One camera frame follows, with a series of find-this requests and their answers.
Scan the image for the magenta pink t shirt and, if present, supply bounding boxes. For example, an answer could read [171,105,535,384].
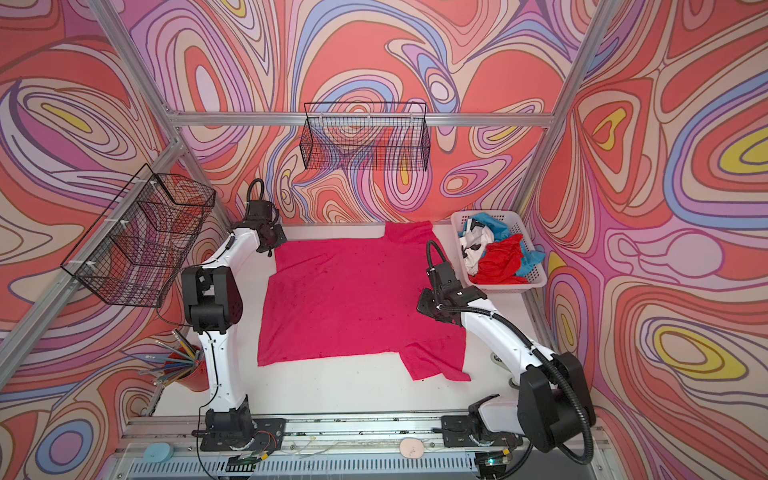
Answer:
[257,222,471,382]

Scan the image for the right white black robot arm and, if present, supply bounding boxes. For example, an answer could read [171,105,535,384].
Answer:
[417,240,596,465]

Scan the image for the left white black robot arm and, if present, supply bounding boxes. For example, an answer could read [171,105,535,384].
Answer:
[181,178,286,458]

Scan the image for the white black t shirt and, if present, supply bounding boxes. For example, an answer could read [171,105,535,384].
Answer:
[459,218,495,276]

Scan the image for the red t shirt in basket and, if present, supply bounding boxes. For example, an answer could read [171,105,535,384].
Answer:
[469,234,528,285]

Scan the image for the white plastic laundry basket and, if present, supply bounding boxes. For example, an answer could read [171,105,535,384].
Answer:
[451,210,547,293]

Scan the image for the grey stapler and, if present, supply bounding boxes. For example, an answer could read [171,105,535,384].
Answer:
[490,352,519,389]

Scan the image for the teal t shirt in basket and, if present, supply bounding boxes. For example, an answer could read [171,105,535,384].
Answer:
[470,213,545,278]

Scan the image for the pink round disc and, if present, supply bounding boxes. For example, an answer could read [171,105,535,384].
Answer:
[399,438,426,459]

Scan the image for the red pencil cup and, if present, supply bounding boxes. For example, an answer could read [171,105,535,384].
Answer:
[130,329,209,392]

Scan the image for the light blue round disc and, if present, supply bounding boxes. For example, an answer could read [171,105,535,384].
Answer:
[142,442,174,464]

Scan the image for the black wire basket back wall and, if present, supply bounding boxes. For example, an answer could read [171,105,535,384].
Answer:
[299,101,431,172]

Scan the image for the black wire basket wall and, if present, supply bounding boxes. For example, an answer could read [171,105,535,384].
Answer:
[299,101,431,172]
[60,165,216,308]

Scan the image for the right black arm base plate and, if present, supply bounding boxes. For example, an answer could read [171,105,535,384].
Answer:
[433,414,523,450]

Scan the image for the black wire basket left wall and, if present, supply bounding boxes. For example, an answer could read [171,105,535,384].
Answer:
[60,165,216,308]

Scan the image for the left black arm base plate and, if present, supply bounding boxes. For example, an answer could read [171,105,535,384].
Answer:
[199,417,286,452]

